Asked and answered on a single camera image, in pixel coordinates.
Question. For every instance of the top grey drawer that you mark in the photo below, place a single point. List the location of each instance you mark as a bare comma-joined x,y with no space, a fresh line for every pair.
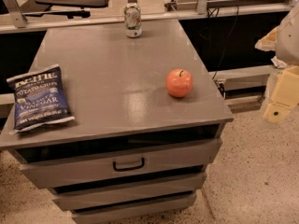
84,169

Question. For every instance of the middle grey drawer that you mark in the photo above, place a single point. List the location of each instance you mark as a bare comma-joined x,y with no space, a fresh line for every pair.
130,191

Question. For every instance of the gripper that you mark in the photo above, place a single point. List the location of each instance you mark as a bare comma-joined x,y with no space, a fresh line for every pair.
289,42

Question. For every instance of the grey metal rail frame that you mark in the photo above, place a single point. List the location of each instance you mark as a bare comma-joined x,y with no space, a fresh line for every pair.
18,20

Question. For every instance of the white green soda can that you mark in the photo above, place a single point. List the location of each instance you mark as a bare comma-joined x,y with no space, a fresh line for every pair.
132,19

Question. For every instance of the blue potato chips bag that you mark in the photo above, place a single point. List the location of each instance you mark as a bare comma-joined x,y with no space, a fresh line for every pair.
39,99

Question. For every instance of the grey drawer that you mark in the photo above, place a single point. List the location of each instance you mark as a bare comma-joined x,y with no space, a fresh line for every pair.
179,201
84,169
130,191

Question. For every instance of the black drawer handle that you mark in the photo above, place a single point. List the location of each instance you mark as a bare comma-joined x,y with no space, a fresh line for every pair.
128,166

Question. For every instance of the red apple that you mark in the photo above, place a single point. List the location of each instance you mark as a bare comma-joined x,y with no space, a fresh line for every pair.
179,83

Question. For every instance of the bottom grey drawer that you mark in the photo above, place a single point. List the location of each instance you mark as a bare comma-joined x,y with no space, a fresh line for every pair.
179,201

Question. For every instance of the grey drawer cabinet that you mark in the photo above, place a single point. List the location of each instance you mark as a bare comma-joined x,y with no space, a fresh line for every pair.
115,88

